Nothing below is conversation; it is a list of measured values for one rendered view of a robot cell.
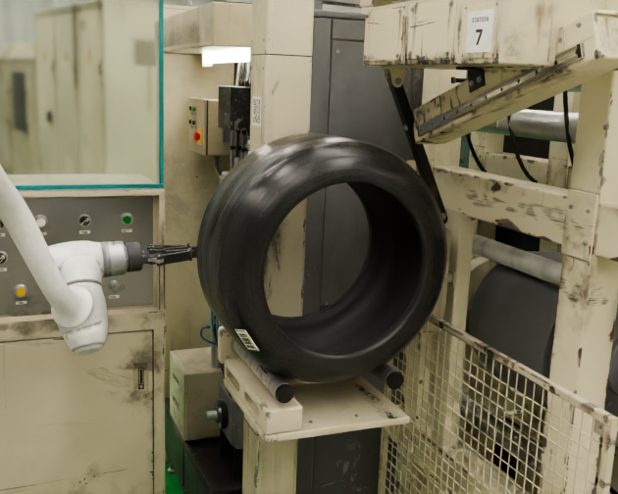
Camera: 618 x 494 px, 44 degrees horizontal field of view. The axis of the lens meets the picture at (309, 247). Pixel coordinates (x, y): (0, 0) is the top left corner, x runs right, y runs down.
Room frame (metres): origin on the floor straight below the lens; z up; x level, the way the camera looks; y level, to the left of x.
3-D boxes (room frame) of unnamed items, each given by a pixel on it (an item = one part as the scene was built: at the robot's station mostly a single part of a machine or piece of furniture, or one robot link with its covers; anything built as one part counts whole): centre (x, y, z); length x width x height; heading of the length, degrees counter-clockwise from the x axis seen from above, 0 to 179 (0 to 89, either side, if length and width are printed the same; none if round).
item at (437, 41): (1.84, -0.35, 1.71); 0.61 x 0.25 x 0.15; 22
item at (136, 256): (1.93, 0.43, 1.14); 0.09 x 0.08 x 0.07; 112
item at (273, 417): (1.79, 0.11, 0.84); 0.36 x 0.09 x 0.06; 22
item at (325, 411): (1.84, -0.02, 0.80); 0.37 x 0.36 x 0.02; 112
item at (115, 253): (1.90, 0.49, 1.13); 0.09 x 0.06 x 0.09; 22
